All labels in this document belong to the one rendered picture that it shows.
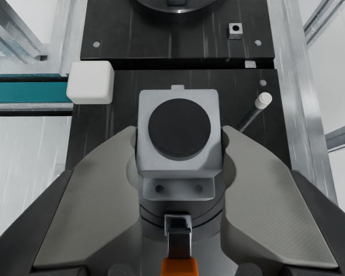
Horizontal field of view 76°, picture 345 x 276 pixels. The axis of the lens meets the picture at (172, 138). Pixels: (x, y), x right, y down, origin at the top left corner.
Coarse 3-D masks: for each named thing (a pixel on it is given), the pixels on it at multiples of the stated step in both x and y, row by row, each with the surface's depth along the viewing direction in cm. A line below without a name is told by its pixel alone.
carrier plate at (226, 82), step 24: (120, 72) 26; (144, 72) 26; (168, 72) 26; (192, 72) 26; (216, 72) 26; (240, 72) 26; (264, 72) 26; (120, 96) 26; (240, 96) 25; (72, 120) 25; (96, 120) 25; (120, 120) 25; (264, 120) 25; (72, 144) 24; (96, 144) 24; (264, 144) 24; (288, 144) 24; (72, 168) 23; (144, 240) 21; (216, 240) 21; (144, 264) 21; (216, 264) 21
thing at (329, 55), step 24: (24, 0) 44; (48, 0) 44; (312, 0) 43; (48, 24) 42; (336, 24) 41; (312, 48) 40; (336, 48) 40; (312, 72) 38; (336, 72) 38; (336, 96) 37; (336, 120) 36; (336, 168) 34; (336, 192) 33
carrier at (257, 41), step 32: (96, 0) 30; (128, 0) 30; (160, 0) 27; (192, 0) 27; (224, 0) 29; (256, 0) 29; (96, 32) 28; (128, 32) 28; (160, 32) 28; (192, 32) 28; (224, 32) 28; (256, 32) 28; (128, 64) 28; (160, 64) 28; (192, 64) 28; (224, 64) 28; (256, 64) 28
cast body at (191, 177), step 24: (144, 96) 12; (168, 96) 12; (192, 96) 12; (216, 96) 12; (144, 120) 12; (168, 120) 10; (192, 120) 10; (216, 120) 12; (144, 144) 11; (168, 144) 10; (192, 144) 10; (216, 144) 11; (144, 168) 11; (168, 168) 11; (192, 168) 11; (216, 168) 11; (144, 192) 13; (168, 192) 13; (192, 192) 13
